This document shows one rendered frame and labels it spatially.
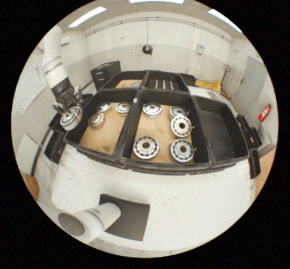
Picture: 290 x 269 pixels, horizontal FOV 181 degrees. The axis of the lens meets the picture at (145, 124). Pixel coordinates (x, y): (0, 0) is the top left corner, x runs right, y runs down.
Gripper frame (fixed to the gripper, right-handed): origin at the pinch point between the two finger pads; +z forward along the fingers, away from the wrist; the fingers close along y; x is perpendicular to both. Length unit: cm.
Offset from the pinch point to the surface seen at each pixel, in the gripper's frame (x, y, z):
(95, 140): -3.6, 0.0, 17.2
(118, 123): -2.3, 14.7, 17.2
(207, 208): -72, 19, 30
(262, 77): -147, 322, -60
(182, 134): -28.6, 31.9, 14.1
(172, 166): -34.5, 16.3, 7.2
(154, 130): -17.5, 26.0, 17.2
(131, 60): 280, 200, 34
